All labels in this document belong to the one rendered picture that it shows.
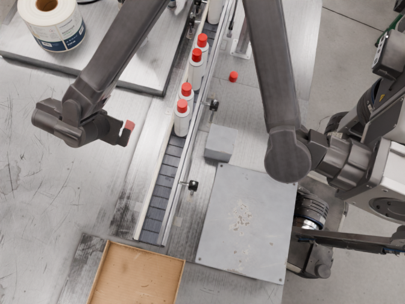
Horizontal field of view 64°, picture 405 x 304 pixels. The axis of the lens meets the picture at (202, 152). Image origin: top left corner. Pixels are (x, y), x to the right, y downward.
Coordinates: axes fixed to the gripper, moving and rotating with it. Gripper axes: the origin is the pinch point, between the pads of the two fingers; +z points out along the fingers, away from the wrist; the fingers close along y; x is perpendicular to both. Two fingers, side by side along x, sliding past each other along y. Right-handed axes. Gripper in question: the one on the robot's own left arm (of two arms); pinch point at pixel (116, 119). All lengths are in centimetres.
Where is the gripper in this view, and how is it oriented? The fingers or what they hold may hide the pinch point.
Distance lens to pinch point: 88.8
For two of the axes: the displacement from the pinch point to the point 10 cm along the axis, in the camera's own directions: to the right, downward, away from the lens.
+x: -3.5, 8.8, 3.2
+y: -9.1, -4.0, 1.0
